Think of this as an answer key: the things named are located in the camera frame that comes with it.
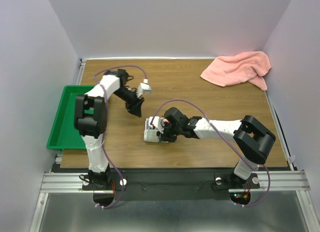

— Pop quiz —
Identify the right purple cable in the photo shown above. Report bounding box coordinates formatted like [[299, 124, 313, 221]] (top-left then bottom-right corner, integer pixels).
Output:
[[149, 99, 271, 208]]

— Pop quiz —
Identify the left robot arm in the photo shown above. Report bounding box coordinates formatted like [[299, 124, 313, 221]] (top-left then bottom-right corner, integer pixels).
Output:
[[74, 66, 151, 190]]

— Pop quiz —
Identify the rabbit print towel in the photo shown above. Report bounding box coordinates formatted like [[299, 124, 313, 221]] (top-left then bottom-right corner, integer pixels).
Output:
[[143, 118, 163, 143]]

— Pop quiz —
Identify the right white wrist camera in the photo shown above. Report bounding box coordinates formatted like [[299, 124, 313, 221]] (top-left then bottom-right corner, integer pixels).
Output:
[[147, 116, 164, 133]]

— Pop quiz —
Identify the purple cable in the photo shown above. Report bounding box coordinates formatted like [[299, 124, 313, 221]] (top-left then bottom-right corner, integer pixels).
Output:
[[149, 99, 271, 208], [92, 65, 149, 210]]

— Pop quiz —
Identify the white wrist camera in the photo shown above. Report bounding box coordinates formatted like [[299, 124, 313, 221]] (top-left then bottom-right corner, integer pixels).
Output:
[[147, 116, 164, 133], [136, 78, 152, 97]]

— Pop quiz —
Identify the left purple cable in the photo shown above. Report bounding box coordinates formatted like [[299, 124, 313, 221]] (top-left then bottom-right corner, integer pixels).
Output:
[[92, 65, 149, 210]]

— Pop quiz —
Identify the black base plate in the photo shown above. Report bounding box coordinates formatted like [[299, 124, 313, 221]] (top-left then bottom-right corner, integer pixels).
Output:
[[79, 168, 260, 205]]

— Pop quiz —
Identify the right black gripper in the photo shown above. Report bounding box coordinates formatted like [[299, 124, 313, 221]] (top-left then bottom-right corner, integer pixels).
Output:
[[156, 121, 182, 143]]

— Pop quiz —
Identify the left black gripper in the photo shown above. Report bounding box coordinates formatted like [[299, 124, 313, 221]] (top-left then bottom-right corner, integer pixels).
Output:
[[113, 87, 144, 118]]

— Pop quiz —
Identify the green plastic tray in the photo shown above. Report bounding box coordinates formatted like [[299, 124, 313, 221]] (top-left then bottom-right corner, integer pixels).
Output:
[[46, 85, 104, 150]]

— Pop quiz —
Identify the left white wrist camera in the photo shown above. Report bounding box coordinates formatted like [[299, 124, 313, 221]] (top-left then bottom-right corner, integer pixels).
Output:
[[136, 78, 152, 97]]

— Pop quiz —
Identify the aluminium frame rail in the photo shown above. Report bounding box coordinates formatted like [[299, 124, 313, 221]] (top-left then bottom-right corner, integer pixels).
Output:
[[30, 58, 318, 232]]

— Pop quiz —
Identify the pink towel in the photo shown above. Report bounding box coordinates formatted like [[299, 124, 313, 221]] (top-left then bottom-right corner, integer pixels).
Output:
[[200, 51, 271, 91]]

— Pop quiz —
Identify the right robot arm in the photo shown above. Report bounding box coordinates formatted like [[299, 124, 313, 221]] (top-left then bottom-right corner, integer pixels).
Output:
[[150, 107, 276, 187]]

